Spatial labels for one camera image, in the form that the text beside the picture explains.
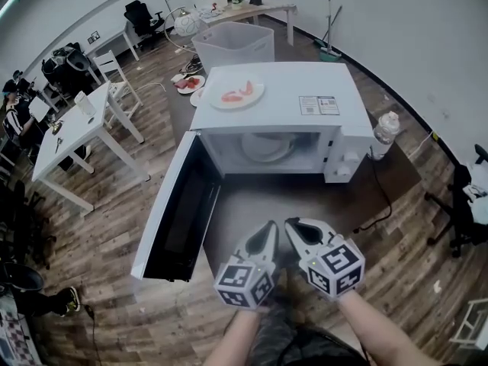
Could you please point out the black office chair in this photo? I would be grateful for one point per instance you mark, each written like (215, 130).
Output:
(141, 21)
(457, 212)

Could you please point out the dark brown table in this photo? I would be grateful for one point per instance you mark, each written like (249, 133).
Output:
(305, 200)

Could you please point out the green mop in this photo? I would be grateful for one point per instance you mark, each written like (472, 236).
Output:
(329, 52)

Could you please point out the pink shrimp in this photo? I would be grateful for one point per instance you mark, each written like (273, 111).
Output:
(232, 98)
(247, 88)

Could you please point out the small white plate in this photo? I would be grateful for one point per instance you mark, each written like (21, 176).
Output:
(196, 97)

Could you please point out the translucent cup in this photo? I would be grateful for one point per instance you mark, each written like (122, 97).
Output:
(85, 105)

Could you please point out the white wooden chair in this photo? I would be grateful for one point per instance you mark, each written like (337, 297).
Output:
(114, 74)

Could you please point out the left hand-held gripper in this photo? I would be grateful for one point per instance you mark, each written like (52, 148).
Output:
(244, 284)

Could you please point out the white desk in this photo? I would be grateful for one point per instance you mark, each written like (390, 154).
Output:
(72, 139)
(114, 38)

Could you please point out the plain white plate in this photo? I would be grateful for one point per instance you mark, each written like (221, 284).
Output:
(263, 151)

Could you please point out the person's right forearm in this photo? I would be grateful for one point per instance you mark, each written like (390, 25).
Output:
(381, 334)

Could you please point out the white shrimp plate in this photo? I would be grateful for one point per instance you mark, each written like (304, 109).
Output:
(251, 103)

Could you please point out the person's dark clothing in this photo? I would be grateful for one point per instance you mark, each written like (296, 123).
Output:
(328, 351)

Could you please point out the white plate red food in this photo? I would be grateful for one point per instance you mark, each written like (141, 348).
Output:
(188, 83)

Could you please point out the black grey backpack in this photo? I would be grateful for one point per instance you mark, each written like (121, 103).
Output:
(72, 65)

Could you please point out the light wooden desk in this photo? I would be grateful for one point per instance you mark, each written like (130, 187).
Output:
(263, 10)

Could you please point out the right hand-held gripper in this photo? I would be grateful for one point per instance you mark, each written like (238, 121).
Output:
(339, 269)

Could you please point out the person's left forearm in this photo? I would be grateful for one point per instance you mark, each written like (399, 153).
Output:
(236, 338)

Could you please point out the arc floor lamp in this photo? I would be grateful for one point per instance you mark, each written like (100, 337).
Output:
(187, 25)

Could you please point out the black wall socket panel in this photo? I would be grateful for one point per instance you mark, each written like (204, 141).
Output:
(94, 37)

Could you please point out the black round seat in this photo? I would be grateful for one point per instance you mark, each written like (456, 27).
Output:
(21, 278)

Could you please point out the translucent plastic bin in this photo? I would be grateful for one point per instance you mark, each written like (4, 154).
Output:
(236, 46)

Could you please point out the black swivel chair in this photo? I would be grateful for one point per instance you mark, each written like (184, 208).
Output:
(23, 223)

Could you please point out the white microwave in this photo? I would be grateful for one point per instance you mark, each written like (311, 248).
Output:
(282, 116)

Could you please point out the clear water bottle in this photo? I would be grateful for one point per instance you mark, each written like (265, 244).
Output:
(385, 133)

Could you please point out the scissors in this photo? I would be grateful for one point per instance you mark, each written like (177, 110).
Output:
(58, 145)

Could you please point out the white paper scrap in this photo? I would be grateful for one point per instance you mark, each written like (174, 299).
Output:
(437, 286)

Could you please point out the white garment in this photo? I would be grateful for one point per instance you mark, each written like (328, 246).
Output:
(476, 181)

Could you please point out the white rack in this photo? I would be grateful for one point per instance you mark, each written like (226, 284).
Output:
(472, 322)

